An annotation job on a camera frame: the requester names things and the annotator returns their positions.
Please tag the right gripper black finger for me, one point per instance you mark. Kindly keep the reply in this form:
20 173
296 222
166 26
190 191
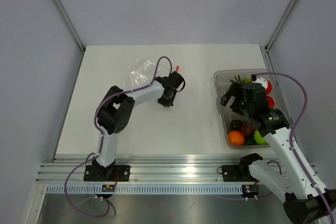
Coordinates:
234 90
236 106

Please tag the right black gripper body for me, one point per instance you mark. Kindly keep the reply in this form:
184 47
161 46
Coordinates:
246 107

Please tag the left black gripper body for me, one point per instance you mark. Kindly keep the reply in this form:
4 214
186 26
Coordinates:
168 102

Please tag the plastic pineapple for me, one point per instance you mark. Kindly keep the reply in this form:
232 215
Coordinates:
239 81

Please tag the clear orange zip top bag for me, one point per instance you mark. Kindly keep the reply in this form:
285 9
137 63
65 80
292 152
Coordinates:
142 71

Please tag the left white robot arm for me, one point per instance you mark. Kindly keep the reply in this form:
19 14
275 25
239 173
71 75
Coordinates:
112 117

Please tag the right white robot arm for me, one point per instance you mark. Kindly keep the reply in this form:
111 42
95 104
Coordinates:
304 196

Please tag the clear plastic food bin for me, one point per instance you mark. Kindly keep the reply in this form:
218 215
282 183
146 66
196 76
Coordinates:
223 108

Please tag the red tomato lower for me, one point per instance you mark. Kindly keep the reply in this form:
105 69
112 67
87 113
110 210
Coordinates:
271 102

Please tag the red tomato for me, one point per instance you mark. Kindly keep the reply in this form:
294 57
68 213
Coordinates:
268 88
271 102

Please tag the dark purple plum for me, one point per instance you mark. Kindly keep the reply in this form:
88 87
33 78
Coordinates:
235 125

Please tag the red tomato upper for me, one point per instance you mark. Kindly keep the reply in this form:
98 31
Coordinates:
268 88

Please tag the dark red apple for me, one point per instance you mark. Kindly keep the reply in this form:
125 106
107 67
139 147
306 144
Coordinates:
247 129

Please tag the orange fruit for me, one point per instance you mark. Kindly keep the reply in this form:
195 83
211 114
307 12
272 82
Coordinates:
236 138

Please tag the green lime apple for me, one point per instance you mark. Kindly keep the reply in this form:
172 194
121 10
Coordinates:
259 139

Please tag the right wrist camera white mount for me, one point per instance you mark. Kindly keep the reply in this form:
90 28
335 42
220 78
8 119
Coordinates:
260 80

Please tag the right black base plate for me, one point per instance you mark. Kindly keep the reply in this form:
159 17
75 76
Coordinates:
236 173

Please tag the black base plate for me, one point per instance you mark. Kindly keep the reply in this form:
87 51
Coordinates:
119 173
236 173

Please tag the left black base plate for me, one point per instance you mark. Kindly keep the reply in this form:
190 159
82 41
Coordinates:
119 173

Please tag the right aluminium frame post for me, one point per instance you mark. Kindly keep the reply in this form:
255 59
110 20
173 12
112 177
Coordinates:
285 16

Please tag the aluminium frame post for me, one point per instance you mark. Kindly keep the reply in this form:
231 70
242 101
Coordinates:
285 16
69 25

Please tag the left aluminium frame post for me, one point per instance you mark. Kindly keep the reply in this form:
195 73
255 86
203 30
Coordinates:
69 25

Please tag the aluminium mounting rail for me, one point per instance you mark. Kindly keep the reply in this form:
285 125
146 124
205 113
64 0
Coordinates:
175 169

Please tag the white slotted cable duct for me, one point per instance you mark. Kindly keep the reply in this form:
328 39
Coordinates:
146 189

